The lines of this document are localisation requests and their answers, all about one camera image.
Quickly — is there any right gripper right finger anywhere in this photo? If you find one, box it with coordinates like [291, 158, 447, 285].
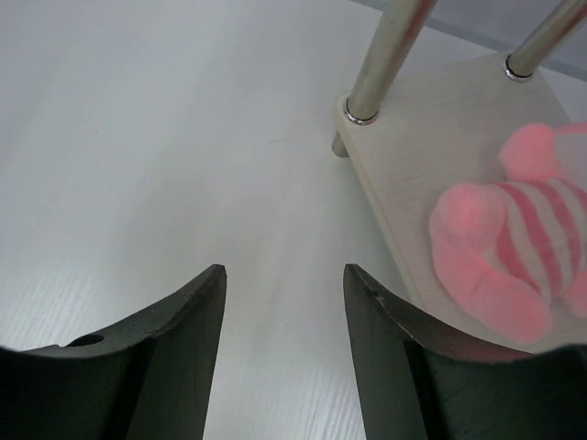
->
[343, 264, 586, 439]

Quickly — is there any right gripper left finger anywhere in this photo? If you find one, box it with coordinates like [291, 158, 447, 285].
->
[1, 264, 227, 439]

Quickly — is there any pink striped plush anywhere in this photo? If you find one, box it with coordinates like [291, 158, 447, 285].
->
[428, 123, 586, 344]

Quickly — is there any white two-tier shelf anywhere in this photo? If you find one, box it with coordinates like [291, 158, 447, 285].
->
[333, 1, 586, 345]

